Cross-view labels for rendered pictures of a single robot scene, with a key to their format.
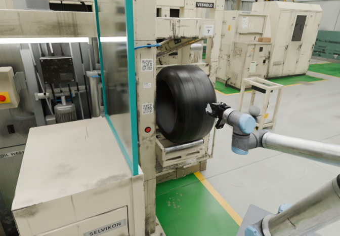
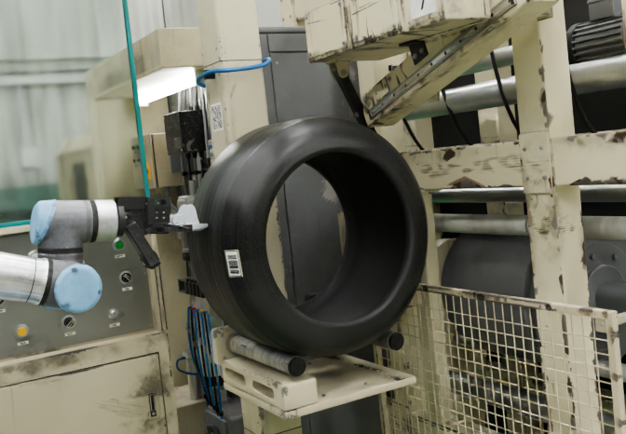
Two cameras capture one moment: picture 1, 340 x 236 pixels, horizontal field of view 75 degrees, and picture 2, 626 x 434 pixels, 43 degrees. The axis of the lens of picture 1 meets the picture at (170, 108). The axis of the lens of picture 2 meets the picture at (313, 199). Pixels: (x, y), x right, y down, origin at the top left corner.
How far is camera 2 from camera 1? 2.54 m
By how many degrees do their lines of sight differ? 86
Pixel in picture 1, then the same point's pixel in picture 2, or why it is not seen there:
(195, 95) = (205, 185)
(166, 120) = (365, 305)
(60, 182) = not seen: outside the picture
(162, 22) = (327, 13)
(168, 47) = (402, 78)
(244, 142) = not seen: hidden behind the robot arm
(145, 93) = not seen: hidden behind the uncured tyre
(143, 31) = (206, 46)
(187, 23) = not seen: outside the picture
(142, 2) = not seen: outside the picture
